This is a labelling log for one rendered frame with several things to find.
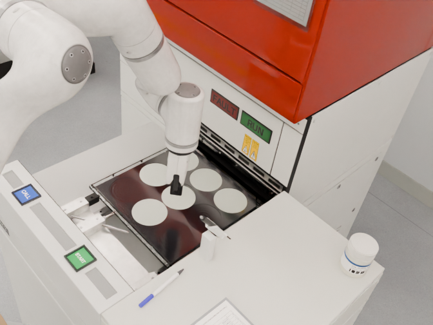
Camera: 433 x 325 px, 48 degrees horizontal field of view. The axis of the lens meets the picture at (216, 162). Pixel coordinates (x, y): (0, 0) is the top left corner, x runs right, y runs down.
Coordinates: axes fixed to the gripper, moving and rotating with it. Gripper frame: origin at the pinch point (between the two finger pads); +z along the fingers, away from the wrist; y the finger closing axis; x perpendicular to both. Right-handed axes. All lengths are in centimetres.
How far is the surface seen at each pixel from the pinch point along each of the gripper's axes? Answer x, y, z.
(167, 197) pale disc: -2.6, -5.5, 10.0
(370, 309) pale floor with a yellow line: 93, -39, 99
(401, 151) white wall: 118, -132, 76
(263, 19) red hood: 15.0, -15.4, -44.1
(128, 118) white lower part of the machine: -26, -60, 26
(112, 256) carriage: -13.7, 16.1, 12.4
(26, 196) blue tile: -38.5, 7.1, 4.1
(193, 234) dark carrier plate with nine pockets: 6.4, 6.6, 10.1
